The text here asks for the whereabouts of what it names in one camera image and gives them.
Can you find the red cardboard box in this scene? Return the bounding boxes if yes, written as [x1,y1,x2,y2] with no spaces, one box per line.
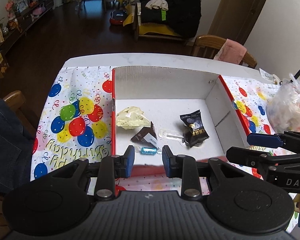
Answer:
[110,65,252,178]

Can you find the black snack packet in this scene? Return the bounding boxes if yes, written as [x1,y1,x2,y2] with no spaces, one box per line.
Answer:
[180,110,209,148]

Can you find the dark blue jeans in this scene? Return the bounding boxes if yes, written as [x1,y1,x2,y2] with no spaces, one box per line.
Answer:
[0,99,34,193]

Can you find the wooden chair far side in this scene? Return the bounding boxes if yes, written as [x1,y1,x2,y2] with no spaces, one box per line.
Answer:
[191,35,257,69]

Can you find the black clothes pile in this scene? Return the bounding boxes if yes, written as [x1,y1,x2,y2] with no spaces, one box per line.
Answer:
[140,0,202,39]

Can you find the clear plastic sachet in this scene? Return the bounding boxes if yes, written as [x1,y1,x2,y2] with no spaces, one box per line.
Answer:
[159,128,185,144]

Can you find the dark tv console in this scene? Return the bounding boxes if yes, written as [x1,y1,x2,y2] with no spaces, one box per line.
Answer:
[0,0,54,53]

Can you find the blue candy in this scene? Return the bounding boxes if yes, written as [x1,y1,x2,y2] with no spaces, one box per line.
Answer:
[135,146,162,155]

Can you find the yellow wooden armchair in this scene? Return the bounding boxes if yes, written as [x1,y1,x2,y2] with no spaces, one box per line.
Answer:
[123,2,187,42]

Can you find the pink cloth on chair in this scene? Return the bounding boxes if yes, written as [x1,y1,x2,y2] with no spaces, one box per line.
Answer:
[213,39,247,64]

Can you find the red toy car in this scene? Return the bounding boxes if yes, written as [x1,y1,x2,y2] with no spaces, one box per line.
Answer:
[109,10,127,25]

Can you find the white garment on pile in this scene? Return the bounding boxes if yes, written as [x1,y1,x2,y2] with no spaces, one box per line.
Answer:
[145,0,168,11]

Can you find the wooden chair with jeans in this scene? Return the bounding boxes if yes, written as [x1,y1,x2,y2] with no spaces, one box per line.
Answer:
[3,90,39,136]

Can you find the clear bag of snacks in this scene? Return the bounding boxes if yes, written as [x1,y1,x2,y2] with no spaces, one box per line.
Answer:
[266,74,300,133]

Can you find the cream white snack packet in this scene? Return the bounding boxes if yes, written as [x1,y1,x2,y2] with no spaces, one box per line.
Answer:
[116,106,151,129]

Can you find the balloon birthday tablecloth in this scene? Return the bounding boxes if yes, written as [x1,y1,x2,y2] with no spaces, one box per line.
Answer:
[31,66,279,191]

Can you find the dark triangular snack packet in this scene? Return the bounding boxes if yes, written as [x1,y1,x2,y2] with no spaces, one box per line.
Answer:
[131,122,159,149]

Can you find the wooden door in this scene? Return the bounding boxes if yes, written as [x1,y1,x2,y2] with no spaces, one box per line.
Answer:
[208,0,266,45]

